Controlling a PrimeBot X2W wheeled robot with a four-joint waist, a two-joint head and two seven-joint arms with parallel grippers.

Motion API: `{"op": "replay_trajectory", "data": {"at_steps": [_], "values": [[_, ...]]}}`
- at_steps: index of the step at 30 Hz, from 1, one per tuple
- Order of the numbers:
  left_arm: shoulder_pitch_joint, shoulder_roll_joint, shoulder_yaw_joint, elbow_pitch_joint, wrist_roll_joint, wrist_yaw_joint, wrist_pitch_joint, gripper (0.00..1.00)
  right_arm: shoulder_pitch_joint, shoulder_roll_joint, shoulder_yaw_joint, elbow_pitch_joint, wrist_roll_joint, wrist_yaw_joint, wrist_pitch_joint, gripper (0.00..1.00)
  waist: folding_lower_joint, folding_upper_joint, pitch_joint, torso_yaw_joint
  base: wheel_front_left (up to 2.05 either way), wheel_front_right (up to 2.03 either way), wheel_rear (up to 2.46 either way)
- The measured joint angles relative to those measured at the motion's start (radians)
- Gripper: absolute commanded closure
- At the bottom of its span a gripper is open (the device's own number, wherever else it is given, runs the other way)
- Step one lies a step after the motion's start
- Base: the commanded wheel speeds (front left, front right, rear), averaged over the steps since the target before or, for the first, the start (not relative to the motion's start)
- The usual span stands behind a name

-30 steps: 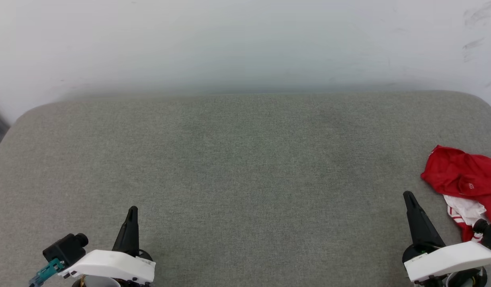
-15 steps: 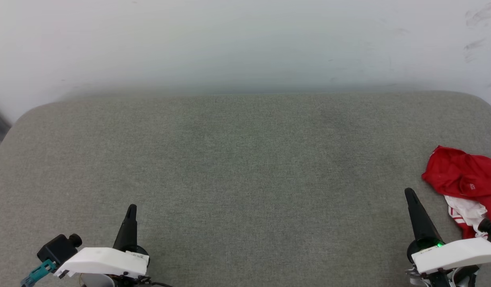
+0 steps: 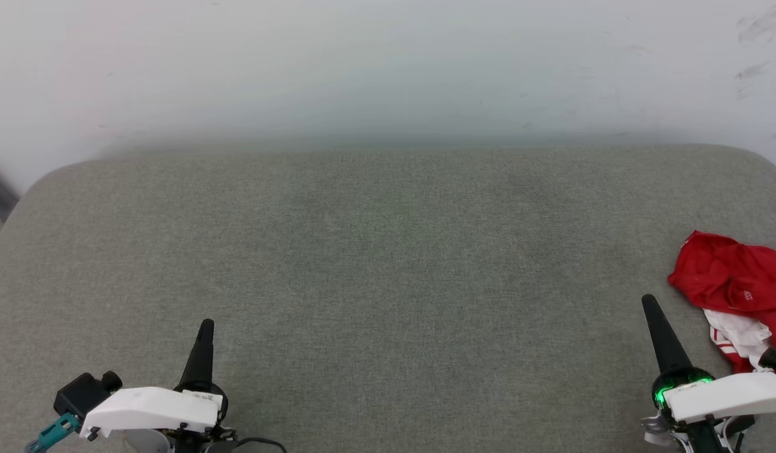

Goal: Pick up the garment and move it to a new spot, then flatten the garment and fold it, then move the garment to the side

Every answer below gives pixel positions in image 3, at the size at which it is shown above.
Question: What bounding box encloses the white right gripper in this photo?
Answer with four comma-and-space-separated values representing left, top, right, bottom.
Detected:
641, 294, 776, 453

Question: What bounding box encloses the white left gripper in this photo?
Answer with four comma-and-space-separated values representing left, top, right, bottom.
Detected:
79, 319, 237, 453

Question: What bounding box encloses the red basketball jersey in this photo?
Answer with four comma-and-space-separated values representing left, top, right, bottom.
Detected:
668, 230, 776, 375

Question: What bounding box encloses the thin black cable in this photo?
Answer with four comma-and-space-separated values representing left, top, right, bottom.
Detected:
227, 436, 288, 453

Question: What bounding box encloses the teal cable connector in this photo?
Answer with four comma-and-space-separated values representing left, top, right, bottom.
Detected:
26, 412, 80, 453

